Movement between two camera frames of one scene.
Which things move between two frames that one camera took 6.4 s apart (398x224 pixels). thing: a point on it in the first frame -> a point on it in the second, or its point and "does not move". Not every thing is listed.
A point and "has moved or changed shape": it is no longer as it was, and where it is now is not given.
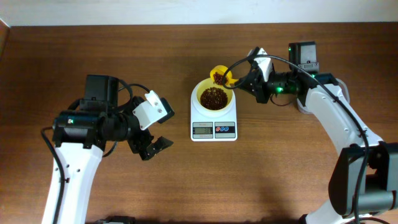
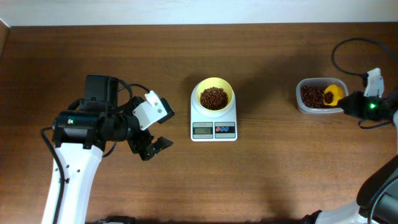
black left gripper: (138, 134) does not move
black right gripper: (259, 86) -> (352, 104)
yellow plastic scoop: (222, 69) has moved or changed shape
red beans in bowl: (213, 98) does not move
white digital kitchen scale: (213, 126) does not move
